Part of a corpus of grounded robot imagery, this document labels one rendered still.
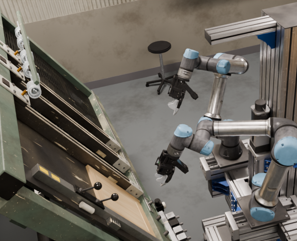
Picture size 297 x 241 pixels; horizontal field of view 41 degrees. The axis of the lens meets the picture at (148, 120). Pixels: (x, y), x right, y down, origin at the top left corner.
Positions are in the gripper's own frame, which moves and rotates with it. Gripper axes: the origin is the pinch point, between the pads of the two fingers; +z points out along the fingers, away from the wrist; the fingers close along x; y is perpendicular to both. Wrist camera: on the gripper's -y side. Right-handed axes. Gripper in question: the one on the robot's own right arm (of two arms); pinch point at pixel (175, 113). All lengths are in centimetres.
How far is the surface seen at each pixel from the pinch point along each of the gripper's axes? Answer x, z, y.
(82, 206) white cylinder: 42, 46, 35
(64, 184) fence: 44, 38, 46
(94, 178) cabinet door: 2, 48, 32
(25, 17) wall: -300, -6, 158
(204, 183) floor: -143, 84, -76
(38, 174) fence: 51, 33, 58
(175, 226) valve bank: -19, 74, -27
